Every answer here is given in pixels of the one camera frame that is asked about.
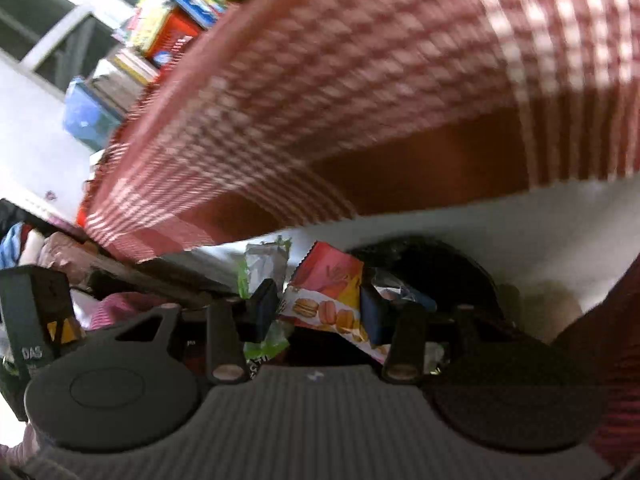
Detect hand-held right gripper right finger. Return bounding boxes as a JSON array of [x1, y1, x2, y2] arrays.
[[361, 285, 526, 385]]

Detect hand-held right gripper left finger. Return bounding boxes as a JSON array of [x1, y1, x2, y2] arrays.
[[114, 278, 279, 385]]

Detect white green wrapper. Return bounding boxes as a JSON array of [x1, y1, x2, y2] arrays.
[[237, 237, 296, 361]]

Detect macaron print snack packet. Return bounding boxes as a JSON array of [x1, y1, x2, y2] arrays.
[[277, 241, 390, 363]]

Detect black trash bag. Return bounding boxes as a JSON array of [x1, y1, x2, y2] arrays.
[[345, 235, 501, 333]]

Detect row of thin pale books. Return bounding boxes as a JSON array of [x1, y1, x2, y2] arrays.
[[92, 50, 161, 111]]

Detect stack of flat picture books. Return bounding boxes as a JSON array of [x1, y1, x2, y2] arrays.
[[127, 0, 175, 57]]

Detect blue foil wrapper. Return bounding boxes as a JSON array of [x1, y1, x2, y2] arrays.
[[372, 267, 438, 311]]

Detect pile of folded clothes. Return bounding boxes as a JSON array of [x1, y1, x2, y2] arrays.
[[0, 220, 47, 270]]

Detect white cabinet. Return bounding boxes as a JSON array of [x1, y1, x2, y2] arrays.
[[0, 55, 98, 223]]

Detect large blue book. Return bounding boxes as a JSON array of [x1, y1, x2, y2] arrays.
[[62, 77, 125, 152]]

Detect red white plaid blanket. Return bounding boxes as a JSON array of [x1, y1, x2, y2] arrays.
[[77, 0, 640, 263]]

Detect person's pink striped clothing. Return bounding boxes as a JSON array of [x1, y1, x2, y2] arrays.
[[0, 260, 640, 480]]

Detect red plastic crate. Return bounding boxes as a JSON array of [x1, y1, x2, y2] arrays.
[[150, 12, 202, 68]]

